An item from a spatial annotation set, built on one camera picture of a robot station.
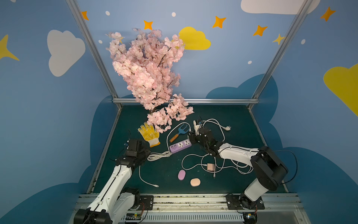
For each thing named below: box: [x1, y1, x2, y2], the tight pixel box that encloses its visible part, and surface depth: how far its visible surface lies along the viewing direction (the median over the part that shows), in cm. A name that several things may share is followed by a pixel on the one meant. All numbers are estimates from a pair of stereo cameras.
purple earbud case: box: [178, 169, 186, 181], surface depth 84 cm
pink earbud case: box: [190, 178, 201, 187], surface depth 82 cm
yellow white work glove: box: [137, 121, 161, 148], surface depth 103 cm
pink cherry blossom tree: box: [105, 28, 195, 134], surface depth 75 cm
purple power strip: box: [169, 139, 193, 154], surface depth 96 cm
